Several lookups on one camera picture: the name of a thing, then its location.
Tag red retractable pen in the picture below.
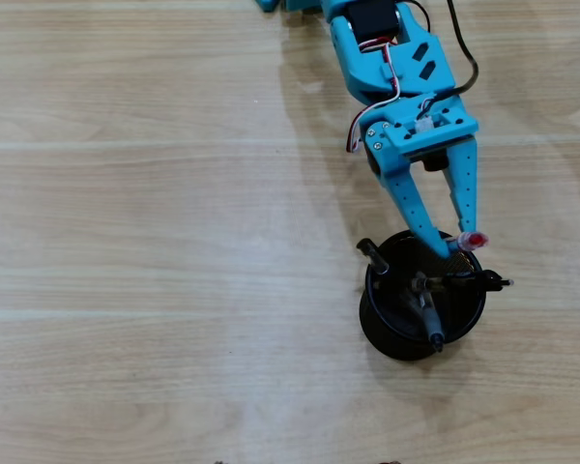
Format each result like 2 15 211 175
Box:
447 231 490 253

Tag black grip retractable pen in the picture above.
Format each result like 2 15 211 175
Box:
418 269 514 294

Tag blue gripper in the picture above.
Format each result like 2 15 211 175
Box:
336 31 480 258

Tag black mesh pen holder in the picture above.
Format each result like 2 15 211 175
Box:
357 229 488 363

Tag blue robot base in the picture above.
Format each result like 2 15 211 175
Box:
254 0 321 14

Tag clear pen with black cap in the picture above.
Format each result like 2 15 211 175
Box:
356 237 392 276

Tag grey grip retractable pen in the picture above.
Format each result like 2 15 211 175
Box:
410 273 446 354

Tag red white servo wire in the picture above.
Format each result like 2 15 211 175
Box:
345 38 403 154

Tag blue wrist camera module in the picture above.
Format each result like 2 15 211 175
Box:
382 94 480 174

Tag black camera cable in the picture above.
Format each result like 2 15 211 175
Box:
418 0 480 120

